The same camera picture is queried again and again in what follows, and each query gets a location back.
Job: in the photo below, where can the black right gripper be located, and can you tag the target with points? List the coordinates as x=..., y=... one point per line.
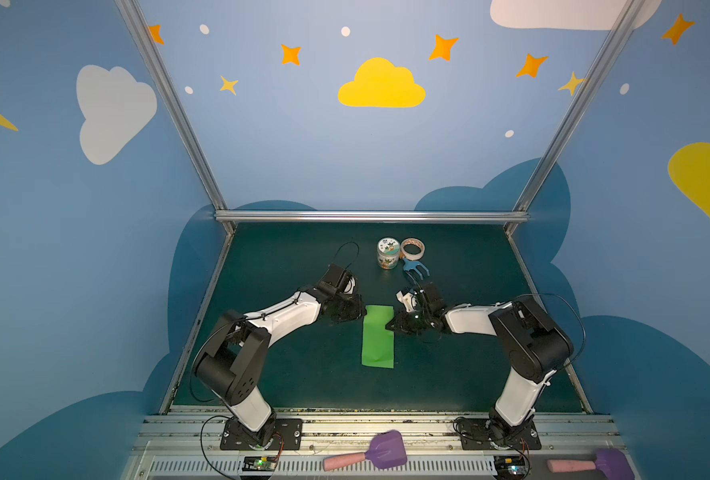
x=413, y=318

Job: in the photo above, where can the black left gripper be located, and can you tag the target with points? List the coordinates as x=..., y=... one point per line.
x=348, y=306

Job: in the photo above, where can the green square paper sheet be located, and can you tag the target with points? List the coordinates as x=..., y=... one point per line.
x=377, y=341

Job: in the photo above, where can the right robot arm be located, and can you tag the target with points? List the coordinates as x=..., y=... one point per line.
x=533, y=343

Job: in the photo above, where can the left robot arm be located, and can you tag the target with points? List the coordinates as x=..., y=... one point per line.
x=232, y=359

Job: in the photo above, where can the blue garden hand rake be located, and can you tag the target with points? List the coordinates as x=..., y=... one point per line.
x=415, y=271

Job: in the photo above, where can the white tape roll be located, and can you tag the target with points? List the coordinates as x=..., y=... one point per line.
x=412, y=249

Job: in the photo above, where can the carrot snack jar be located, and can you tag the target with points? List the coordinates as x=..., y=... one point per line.
x=388, y=253

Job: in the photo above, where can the right green circuit board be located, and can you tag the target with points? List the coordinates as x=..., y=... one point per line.
x=510, y=468

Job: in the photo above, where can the green circuit board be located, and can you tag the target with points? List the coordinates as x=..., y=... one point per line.
x=256, y=464
x=510, y=468

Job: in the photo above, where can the left green circuit board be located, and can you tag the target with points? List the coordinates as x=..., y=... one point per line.
x=256, y=464

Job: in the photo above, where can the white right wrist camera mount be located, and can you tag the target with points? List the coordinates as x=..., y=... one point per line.
x=424, y=296

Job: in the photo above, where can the purple scoop pink handle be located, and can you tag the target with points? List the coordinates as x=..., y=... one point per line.
x=612, y=463
x=386, y=450

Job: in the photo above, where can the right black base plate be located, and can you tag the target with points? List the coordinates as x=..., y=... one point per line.
x=485, y=434

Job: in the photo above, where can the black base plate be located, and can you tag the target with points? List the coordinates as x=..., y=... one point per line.
x=485, y=434
x=276, y=433

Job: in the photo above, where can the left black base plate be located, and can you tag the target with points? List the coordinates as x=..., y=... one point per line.
x=276, y=433

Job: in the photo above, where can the aluminium right corner post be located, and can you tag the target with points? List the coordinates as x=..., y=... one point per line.
x=602, y=64

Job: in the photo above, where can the aluminium corner post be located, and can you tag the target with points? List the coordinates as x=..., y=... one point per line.
x=135, y=21
x=602, y=64

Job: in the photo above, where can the aluminium back frame rail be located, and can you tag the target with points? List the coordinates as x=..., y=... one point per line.
x=418, y=217

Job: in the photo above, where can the aluminium front rail base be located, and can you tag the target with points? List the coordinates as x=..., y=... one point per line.
x=200, y=443

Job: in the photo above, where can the aluminium left corner post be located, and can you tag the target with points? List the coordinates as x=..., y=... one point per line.
x=135, y=21

